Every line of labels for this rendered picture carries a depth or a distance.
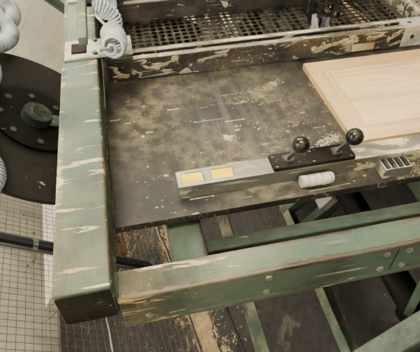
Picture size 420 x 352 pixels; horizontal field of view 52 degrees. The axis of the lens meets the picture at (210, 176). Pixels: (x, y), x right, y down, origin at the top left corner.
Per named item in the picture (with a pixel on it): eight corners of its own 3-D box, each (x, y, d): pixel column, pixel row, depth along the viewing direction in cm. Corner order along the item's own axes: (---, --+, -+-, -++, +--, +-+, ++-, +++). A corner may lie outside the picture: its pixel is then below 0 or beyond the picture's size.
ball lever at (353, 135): (343, 159, 102) (369, 140, 89) (328, 161, 102) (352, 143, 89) (340, 144, 103) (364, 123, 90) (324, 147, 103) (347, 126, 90)
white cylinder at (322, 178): (301, 191, 100) (333, 185, 101) (303, 182, 97) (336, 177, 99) (297, 181, 102) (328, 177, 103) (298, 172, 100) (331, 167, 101)
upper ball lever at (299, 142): (296, 167, 101) (315, 149, 88) (280, 169, 100) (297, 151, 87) (291, 151, 102) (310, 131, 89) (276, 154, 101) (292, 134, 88)
